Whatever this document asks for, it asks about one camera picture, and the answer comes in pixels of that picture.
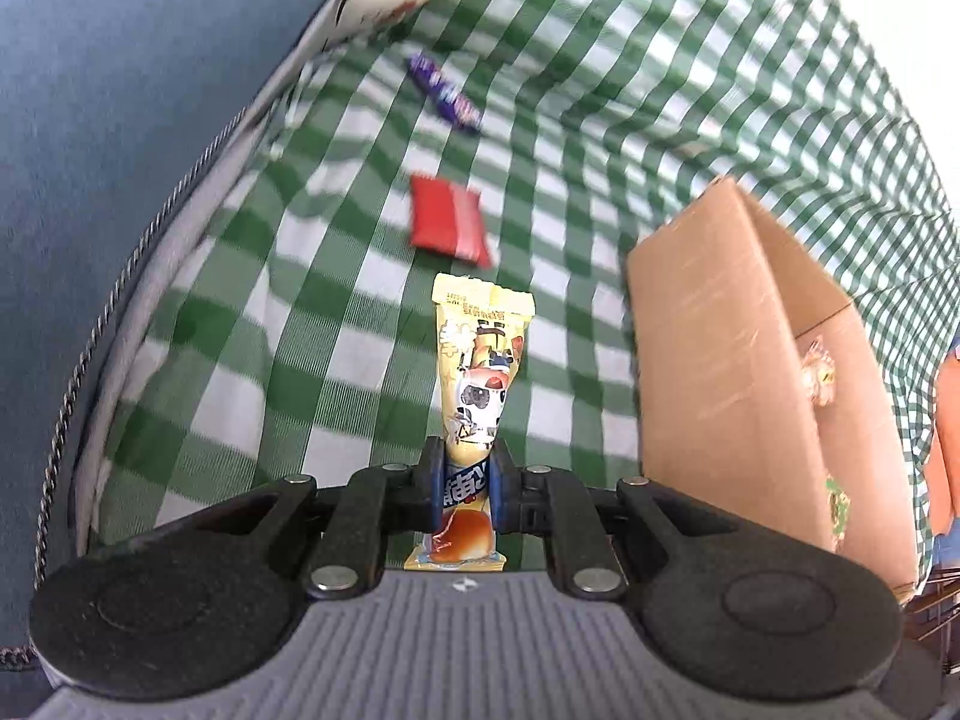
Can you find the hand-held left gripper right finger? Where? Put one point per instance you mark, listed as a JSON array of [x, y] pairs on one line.
[[502, 491]]

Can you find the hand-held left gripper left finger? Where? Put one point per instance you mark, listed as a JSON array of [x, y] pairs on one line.
[[433, 487]]

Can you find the yellow bread snack packet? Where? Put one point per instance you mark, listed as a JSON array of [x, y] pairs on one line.
[[480, 375]]

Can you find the brown cardboard box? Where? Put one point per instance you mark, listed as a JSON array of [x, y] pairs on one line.
[[712, 360]]

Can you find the clear bag of round cookies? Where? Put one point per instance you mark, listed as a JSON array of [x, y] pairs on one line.
[[817, 379]]

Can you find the person's right forearm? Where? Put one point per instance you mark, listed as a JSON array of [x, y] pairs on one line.
[[946, 450]]

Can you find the plain red packet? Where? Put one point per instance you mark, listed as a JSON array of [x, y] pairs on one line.
[[446, 217]]

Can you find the green label packet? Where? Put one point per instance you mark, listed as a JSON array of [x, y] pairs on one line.
[[838, 510]]

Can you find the purple candy bar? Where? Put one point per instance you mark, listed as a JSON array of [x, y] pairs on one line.
[[446, 97]]

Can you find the green checkered cloth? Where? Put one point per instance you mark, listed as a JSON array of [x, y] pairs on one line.
[[600, 90]]

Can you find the white printed paper bag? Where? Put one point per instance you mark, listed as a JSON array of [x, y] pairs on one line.
[[375, 0]]

